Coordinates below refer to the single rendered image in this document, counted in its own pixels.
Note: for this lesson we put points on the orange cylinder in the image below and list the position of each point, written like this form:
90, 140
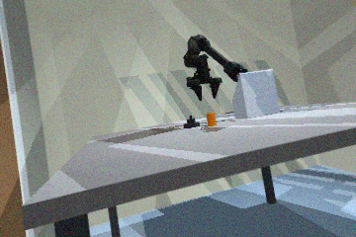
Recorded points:
211, 119

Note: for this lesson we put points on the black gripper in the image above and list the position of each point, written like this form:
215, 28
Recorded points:
204, 75

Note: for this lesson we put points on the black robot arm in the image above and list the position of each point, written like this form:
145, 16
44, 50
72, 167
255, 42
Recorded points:
200, 43

